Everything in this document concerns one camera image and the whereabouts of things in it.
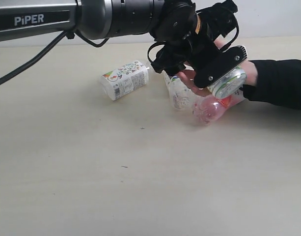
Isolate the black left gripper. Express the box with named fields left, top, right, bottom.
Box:
left=150, top=0, right=247, bottom=89

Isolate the clear bottle lime label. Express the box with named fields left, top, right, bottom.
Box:
left=207, top=66, right=247, bottom=99

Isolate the pink peach label bottle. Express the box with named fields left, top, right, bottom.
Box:
left=192, top=90, right=245, bottom=125

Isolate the white floral label bottle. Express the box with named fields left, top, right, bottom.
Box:
left=99, top=59, right=155, bottom=101

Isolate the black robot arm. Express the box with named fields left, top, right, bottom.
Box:
left=0, top=0, right=247, bottom=89

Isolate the black sleeved forearm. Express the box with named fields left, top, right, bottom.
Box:
left=242, top=59, right=301, bottom=110

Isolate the clear bottle blue label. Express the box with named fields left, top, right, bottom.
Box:
left=163, top=71, right=196, bottom=111

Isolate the person's open bare hand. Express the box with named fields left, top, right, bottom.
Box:
left=177, top=39, right=258, bottom=97

